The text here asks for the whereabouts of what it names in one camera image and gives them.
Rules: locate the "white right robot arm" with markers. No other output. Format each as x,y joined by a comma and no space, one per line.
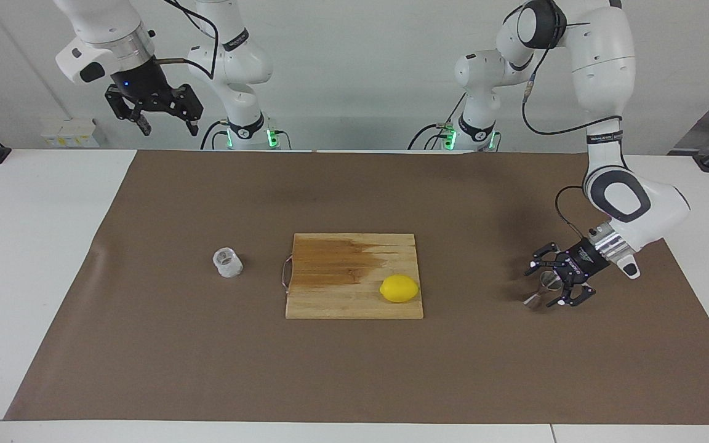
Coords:
237,61

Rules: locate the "yellow lemon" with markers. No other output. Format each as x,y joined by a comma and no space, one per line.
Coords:
399,289

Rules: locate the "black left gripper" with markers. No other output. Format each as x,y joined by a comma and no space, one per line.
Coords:
585,261

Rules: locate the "small white box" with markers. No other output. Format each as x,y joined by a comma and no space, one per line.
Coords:
68,135

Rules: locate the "clear plastic cup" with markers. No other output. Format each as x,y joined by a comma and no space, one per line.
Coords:
228,263

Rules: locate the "brown paper table mat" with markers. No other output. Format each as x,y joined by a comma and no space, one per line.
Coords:
207,357

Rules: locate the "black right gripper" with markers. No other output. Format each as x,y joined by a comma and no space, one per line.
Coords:
142,80

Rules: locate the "steel double jigger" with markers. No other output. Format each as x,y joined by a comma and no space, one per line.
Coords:
550,282

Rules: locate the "wooden cutting board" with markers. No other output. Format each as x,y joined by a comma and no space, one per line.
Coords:
342,301

